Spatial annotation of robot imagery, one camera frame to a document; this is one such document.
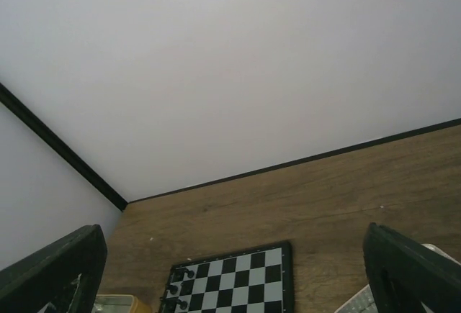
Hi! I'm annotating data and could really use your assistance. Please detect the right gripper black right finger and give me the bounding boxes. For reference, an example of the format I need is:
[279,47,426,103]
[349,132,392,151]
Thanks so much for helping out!
[362,223,460,312]

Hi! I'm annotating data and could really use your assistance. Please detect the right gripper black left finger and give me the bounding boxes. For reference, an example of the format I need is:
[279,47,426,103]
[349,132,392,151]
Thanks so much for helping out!
[1,224,107,312]

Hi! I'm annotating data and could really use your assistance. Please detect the black chess pawn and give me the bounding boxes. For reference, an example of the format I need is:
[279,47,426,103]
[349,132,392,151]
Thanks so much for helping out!
[167,284,179,295]
[176,268,194,281]
[175,299,188,310]

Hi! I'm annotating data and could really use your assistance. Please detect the pink embossed metal tin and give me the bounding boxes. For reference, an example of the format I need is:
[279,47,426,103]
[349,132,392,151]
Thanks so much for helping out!
[335,244,460,313]

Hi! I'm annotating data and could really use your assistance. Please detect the gold metal tin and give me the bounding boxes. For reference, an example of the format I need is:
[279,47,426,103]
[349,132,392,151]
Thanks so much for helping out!
[91,294,153,313]

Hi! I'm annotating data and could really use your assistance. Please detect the black and silver chessboard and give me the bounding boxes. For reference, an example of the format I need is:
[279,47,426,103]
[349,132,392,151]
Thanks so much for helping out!
[158,240,295,313]

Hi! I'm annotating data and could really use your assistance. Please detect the black enclosure frame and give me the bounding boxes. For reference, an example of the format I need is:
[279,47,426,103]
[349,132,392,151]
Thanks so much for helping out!
[1,85,460,212]

